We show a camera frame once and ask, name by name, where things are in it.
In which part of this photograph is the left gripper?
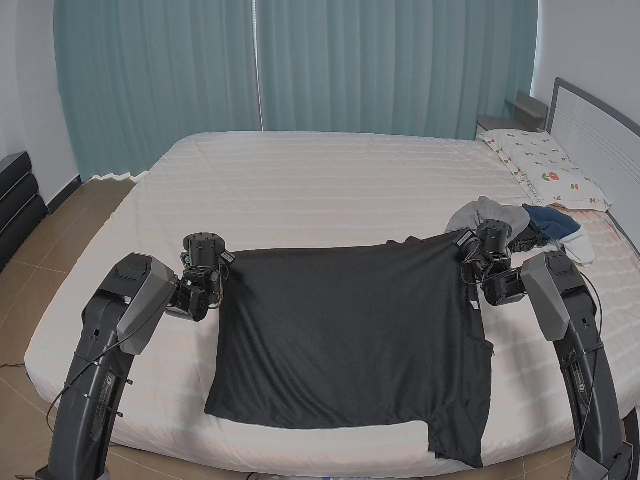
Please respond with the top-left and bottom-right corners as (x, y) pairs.
(206, 249), (237, 290)

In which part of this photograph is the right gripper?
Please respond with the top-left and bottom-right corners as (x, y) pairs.
(452, 227), (484, 270)

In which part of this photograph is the black T-shirt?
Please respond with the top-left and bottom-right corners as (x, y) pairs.
(204, 234), (496, 469)

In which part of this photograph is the pile of clothes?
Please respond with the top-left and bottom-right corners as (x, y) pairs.
(446, 196), (596, 269)

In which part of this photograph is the bed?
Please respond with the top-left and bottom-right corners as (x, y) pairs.
(24, 77), (640, 469)

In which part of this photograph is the white printed pillow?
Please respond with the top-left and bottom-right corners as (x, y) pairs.
(475, 128), (612, 212)

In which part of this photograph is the grey bedside table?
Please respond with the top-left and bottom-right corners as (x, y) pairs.
(476, 90), (548, 134)

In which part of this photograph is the blue-green curtain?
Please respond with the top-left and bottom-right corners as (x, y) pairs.
(255, 0), (539, 141)
(54, 0), (263, 181)

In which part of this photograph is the black chest of drawers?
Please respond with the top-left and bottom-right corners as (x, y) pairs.
(0, 151), (48, 271)

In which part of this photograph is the black cable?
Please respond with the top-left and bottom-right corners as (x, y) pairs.
(46, 293), (171, 429)

